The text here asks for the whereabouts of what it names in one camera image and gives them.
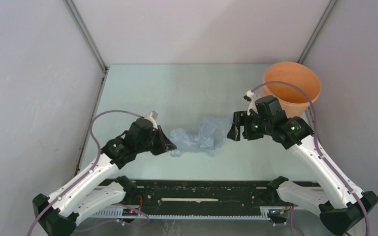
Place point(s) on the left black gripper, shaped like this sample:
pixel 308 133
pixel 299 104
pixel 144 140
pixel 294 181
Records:
pixel 165 144

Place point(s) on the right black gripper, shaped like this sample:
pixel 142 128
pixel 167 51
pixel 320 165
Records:
pixel 240 118

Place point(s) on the blue plastic trash bag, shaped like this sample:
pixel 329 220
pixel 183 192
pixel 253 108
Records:
pixel 210 135

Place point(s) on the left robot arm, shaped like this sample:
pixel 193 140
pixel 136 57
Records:
pixel 63 210

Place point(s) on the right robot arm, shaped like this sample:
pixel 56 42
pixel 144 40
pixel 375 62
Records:
pixel 342 204

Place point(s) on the orange trash bin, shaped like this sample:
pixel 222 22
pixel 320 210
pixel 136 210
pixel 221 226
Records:
pixel 291 83

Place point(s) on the left circuit board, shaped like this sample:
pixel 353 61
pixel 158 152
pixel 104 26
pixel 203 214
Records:
pixel 129 212

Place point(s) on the circuit board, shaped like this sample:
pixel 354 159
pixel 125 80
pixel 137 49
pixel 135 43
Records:
pixel 129 212
pixel 277 213

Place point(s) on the right circuit board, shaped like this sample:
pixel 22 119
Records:
pixel 277 213

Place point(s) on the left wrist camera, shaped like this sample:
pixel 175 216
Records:
pixel 152 117

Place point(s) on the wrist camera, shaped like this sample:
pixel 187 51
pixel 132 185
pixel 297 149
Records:
pixel 251 97
pixel 152 117

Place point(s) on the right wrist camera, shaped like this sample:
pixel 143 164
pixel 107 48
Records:
pixel 251 97

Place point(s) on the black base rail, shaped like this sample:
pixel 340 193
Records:
pixel 216 198

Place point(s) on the white slotted cable duct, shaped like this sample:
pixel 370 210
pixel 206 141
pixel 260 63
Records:
pixel 116 213

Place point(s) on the right aluminium frame post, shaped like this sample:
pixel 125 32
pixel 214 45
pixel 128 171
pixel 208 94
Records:
pixel 330 7

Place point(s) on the aluminium frame post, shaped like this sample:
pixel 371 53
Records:
pixel 83 29
pixel 330 7

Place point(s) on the left aluminium frame post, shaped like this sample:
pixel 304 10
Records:
pixel 83 29

